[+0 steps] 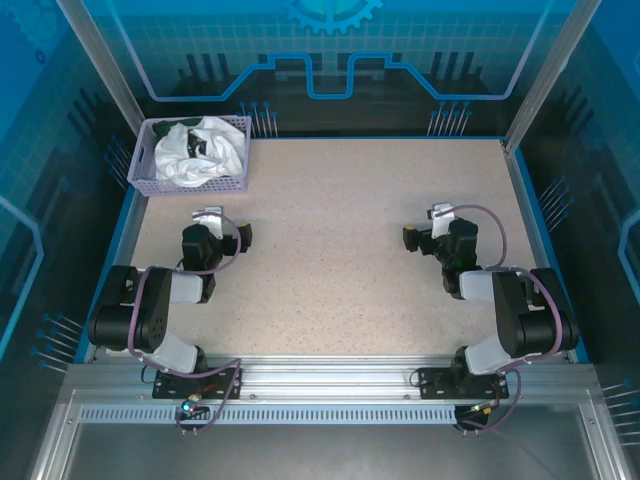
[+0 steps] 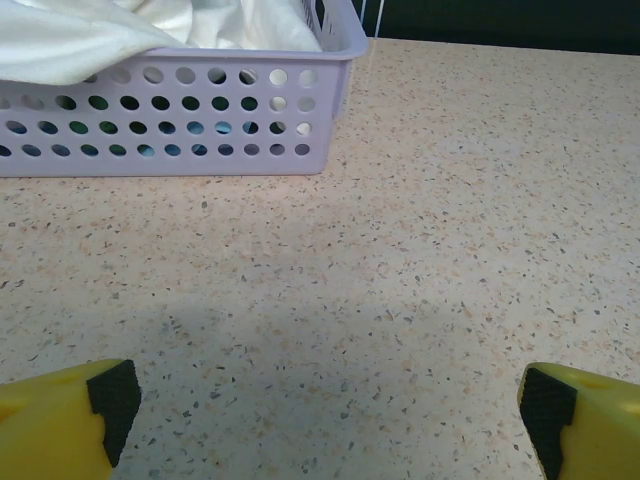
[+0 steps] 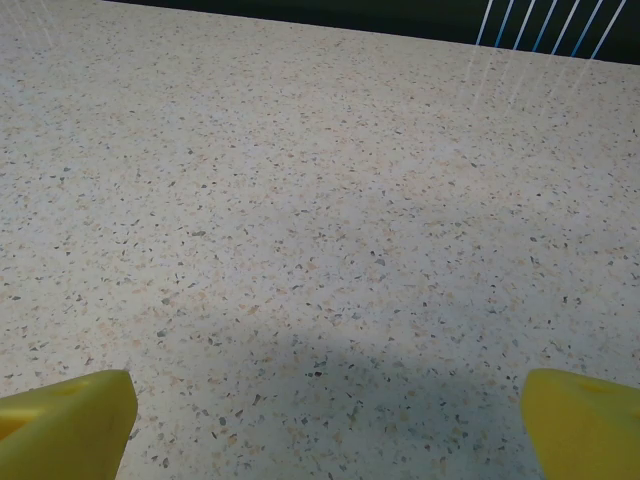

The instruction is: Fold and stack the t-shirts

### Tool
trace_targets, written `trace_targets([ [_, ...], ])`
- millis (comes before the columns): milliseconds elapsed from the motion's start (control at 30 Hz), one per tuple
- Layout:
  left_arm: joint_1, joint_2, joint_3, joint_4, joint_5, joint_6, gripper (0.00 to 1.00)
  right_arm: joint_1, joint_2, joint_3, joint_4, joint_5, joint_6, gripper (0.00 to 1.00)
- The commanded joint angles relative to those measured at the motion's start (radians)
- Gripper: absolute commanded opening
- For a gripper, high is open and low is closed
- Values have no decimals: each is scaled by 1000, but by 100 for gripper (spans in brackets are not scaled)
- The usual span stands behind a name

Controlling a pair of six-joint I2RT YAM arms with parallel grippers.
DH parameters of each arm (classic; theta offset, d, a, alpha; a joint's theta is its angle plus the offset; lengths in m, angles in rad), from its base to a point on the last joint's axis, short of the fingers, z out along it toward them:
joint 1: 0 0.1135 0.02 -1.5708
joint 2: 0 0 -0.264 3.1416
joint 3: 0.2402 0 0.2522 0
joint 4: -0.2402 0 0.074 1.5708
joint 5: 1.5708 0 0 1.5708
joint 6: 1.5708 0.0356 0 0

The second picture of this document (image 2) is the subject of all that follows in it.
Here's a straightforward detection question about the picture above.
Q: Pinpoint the dark green t-shirt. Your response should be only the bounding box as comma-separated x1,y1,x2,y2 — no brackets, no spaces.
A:
54,69,261,137

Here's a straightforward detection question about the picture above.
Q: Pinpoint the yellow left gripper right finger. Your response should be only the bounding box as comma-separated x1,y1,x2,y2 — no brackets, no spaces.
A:
516,362,640,480

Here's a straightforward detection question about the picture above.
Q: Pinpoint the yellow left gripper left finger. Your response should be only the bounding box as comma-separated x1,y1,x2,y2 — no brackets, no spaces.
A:
0,358,143,480

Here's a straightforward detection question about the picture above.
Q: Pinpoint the lavender perforated plastic basket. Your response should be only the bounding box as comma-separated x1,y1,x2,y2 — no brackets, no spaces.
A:
0,0,370,178

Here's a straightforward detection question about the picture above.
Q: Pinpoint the light blue t-shirt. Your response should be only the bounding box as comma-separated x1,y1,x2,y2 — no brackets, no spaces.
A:
9,119,236,157

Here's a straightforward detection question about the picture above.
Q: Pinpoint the white printed t-shirt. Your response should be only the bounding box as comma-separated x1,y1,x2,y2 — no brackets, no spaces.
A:
0,0,324,86

